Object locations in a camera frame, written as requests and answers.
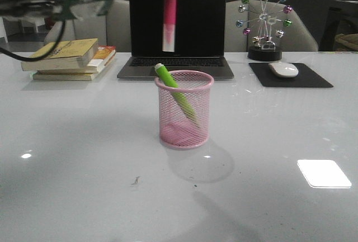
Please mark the pink highlighter pen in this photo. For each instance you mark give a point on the pink highlighter pen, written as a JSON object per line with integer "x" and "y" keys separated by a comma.
{"x": 169, "y": 25}

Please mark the green highlighter pen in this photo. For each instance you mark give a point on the green highlighter pen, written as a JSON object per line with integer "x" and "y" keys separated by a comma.
{"x": 167, "y": 78}

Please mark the pink mesh pen holder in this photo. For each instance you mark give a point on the pink mesh pen holder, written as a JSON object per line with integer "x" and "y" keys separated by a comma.
{"x": 175, "y": 129}

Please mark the yellow top book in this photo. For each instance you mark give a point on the yellow top book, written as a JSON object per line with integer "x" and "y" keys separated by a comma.
{"x": 67, "y": 55}

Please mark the bottom book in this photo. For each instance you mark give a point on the bottom book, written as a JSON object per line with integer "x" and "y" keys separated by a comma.
{"x": 67, "y": 77}

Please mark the orange middle book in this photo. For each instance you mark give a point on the orange middle book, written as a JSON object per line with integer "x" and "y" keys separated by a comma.
{"x": 102, "y": 57}

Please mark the grey open laptop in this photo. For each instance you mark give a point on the grey open laptop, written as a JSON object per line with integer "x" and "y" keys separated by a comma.
{"x": 199, "y": 39}

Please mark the grey right armchair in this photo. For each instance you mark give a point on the grey right armchair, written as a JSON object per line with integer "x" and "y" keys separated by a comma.
{"x": 296, "y": 38}

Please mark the ferris wheel desk toy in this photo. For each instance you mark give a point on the ferris wheel desk toy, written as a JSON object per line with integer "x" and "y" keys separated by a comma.
{"x": 266, "y": 21}

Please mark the white computer mouse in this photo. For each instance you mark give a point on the white computer mouse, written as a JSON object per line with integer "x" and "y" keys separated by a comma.
{"x": 284, "y": 70}

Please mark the black mouse pad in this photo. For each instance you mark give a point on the black mouse pad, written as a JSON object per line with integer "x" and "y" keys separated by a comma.
{"x": 306, "y": 78}

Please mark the dark chair far right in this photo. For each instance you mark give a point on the dark chair far right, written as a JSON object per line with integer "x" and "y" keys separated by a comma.
{"x": 341, "y": 19}

